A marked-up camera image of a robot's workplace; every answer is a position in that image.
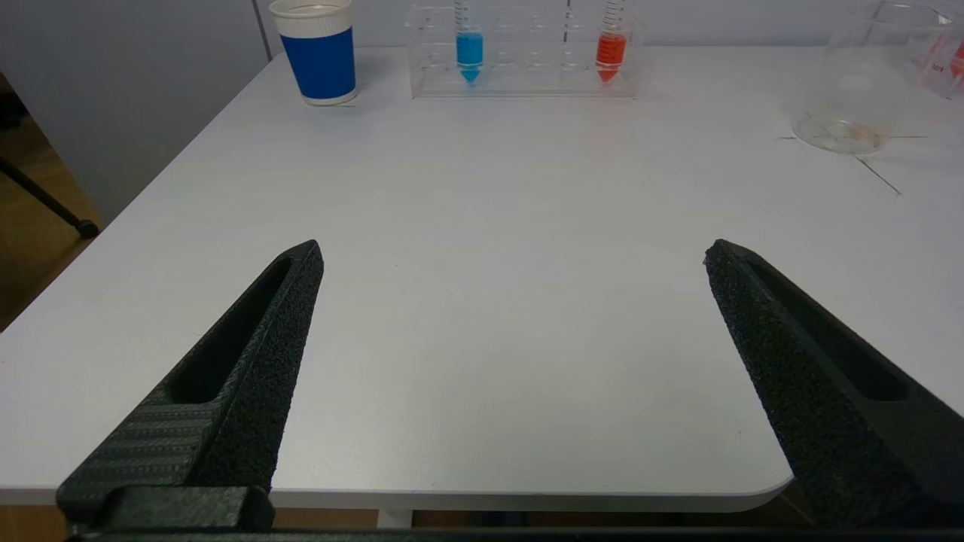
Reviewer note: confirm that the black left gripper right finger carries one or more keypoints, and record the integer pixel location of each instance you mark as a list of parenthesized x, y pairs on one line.
[(813, 391)]

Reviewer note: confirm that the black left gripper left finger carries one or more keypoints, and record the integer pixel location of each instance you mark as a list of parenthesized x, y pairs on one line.
[(248, 391)]

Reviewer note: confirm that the clear glass beaker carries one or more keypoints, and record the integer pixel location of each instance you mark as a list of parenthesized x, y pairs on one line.
[(851, 113)]

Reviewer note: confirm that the test tube with red pigment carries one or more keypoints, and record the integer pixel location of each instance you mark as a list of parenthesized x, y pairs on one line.
[(959, 62), (610, 53)]

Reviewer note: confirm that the test tube with blue pigment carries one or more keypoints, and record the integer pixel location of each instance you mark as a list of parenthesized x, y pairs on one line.
[(469, 53)]

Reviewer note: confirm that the black tripod stand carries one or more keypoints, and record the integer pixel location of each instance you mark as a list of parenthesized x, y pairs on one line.
[(53, 203)]

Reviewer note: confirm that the blue white paper cup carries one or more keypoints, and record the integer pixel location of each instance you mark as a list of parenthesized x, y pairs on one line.
[(320, 64)]

